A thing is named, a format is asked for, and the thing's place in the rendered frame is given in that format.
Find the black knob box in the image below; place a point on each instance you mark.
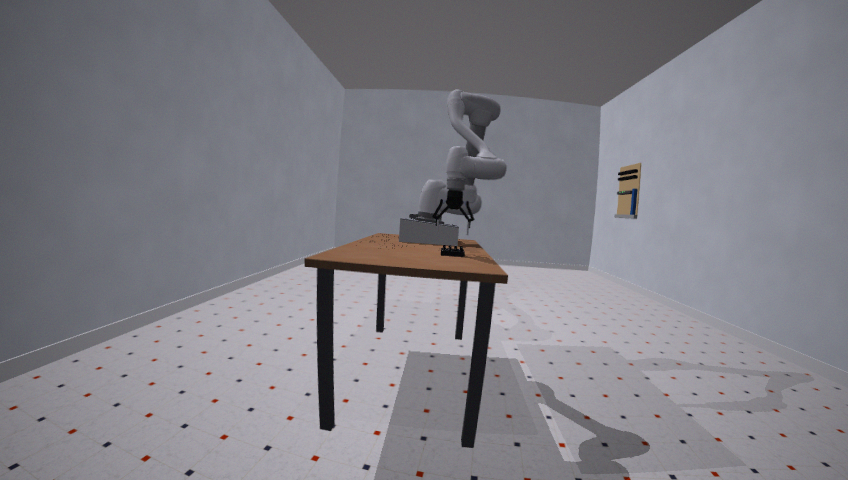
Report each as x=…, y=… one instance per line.
x=450, y=253

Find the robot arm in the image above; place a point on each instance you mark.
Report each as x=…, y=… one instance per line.
x=463, y=166

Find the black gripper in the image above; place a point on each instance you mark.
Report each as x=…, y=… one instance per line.
x=454, y=203

